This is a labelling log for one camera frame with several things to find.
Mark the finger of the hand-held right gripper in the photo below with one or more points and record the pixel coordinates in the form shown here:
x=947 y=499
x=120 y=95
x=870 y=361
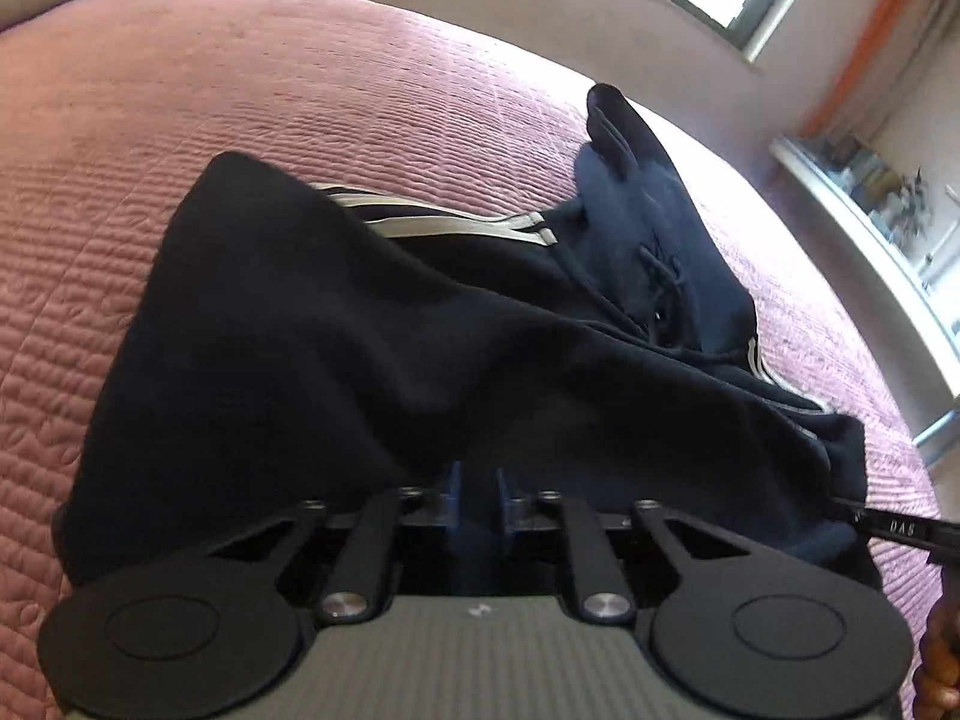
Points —
x=900 y=529

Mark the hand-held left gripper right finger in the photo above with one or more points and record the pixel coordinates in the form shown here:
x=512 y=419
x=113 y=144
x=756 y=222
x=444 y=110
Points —
x=504 y=500

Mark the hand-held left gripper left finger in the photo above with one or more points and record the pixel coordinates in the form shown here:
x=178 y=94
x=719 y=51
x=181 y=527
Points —
x=450 y=496

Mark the dark striped track pants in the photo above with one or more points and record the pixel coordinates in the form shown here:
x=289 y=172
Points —
x=337 y=352

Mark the person's right hand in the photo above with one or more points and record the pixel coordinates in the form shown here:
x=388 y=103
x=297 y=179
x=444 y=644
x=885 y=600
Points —
x=941 y=667

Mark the blue-grey chair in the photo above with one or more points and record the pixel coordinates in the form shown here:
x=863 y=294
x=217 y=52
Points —
x=939 y=435

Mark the flower vase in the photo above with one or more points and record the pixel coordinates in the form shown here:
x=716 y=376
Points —
x=913 y=199

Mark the row of books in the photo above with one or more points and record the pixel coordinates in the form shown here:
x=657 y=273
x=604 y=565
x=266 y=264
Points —
x=870 y=172

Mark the pink quilted bedspread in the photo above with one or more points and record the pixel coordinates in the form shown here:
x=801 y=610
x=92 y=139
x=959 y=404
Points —
x=187 y=90

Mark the beige curtain with orange edge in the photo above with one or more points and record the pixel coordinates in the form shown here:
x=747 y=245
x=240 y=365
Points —
x=892 y=37

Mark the white wall shelf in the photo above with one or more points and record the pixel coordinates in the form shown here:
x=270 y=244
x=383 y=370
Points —
x=885 y=262

